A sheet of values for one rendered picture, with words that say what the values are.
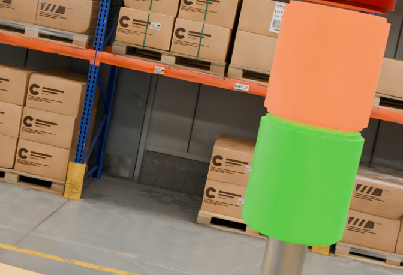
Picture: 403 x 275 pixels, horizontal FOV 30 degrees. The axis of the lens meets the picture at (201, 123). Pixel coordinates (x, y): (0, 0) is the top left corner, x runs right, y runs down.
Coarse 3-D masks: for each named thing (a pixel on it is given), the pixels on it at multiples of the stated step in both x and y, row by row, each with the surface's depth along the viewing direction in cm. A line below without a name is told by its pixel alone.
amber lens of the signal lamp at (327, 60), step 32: (288, 32) 34; (320, 32) 33; (352, 32) 33; (384, 32) 34; (288, 64) 34; (320, 64) 33; (352, 64) 33; (288, 96) 34; (320, 96) 33; (352, 96) 34; (352, 128) 34
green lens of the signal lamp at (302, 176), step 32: (288, 128) 34; (320, 128) 35; (256, 160) 36; (288, 160) 34; (320, 160) 34; (352, 160) 35; (256, 192) 35; (288, 192) 34; (320, 192) 34; (352, 192) 36; (256, 224) 35; (288, 224) 34; (320, 224) 34
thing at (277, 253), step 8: (272, 240) 36; (280, 240) 36; (272, 248) 36; (280, 248) 36; (288, 248) 36; (296, 248) 36; (304, 248) 36; (264, 256) 37; (272, 256) 36; (280, 256) 36; (288, 256) 36; (296, 256) 36; (304, 256) 37; (264, 264) 37; (272, 264) 36; (280, 264) 36; (288, 264) 36; (296, 264) 36; (264, 272) 37; (272, 272) 36; (280, 272) 36; (288, 272) 36; (296, 272) 36
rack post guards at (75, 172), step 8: (72, 168) 799; (80, 168) 798; (72, 176) 801; (80, 176) 800; (72, 184) 802; (80, 184) 803; (64, 192) 806; (72, 192) 803; (80, 192) 808; (80, 200) 804; (312, 248) 784; (320, 248) 781; (328, 248) 781
